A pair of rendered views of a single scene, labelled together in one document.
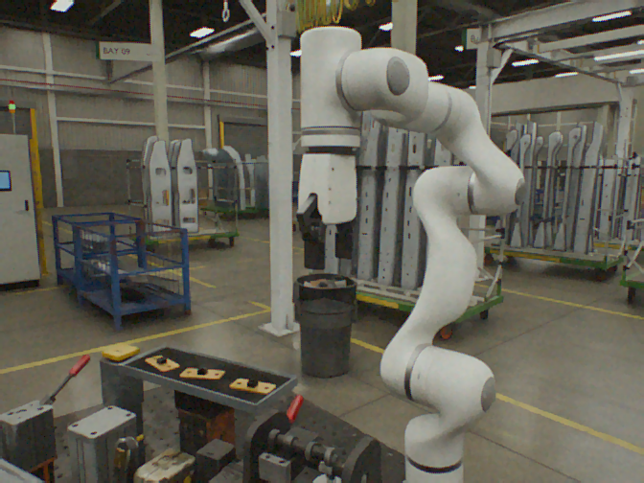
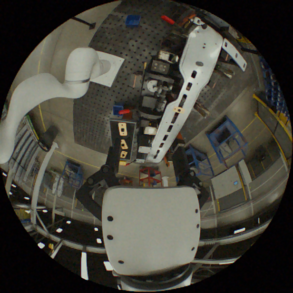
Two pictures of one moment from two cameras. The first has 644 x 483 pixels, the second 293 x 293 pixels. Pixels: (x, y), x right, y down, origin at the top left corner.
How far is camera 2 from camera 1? 0.69 m
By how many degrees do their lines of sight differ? 71
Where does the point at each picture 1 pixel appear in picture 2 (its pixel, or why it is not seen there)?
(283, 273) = (48, 155)
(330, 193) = (197, 221)
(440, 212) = (5, 129)
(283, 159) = (37, 181)
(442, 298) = (48, 83)
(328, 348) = (51, 132)
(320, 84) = not seen: outside the picture
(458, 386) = (89, 56)
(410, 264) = (25, 135)
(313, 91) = not seen: hidden behind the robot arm
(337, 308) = (44, 138)
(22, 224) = not seen: hidden behind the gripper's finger
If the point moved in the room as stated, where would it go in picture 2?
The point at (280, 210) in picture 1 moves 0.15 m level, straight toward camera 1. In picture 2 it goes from (42, 170) to (43, 170)
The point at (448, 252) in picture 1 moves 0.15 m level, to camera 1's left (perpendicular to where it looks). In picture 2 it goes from (22, 99) to (51, 138)
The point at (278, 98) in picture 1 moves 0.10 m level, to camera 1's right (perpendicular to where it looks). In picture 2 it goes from (35, 196) to (33, 195)
